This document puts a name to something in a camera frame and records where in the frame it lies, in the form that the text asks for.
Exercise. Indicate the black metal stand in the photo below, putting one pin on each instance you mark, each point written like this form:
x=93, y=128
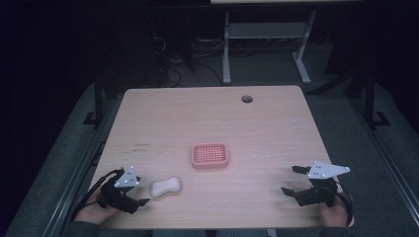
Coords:
x=370, y=98
x=98, y=102

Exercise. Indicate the person's left hand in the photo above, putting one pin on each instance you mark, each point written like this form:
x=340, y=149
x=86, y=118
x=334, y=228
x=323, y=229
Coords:
x=90, y=212

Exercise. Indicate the white metal desk frame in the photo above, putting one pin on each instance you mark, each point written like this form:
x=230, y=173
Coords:
x=267, y=30

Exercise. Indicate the person's right hand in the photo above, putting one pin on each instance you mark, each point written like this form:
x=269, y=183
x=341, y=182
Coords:
x=334, y=214

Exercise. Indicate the pink soap dish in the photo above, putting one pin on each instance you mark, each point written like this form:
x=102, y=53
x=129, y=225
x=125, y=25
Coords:
x=209, y=155

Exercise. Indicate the white soap bar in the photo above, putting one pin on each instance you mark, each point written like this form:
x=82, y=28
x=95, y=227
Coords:
x=165, y=187

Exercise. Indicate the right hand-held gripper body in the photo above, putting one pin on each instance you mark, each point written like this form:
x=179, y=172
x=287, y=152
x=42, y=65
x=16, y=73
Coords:
x=318, y=194

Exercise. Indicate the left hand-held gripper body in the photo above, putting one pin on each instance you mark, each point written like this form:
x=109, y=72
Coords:
x=117, y=197

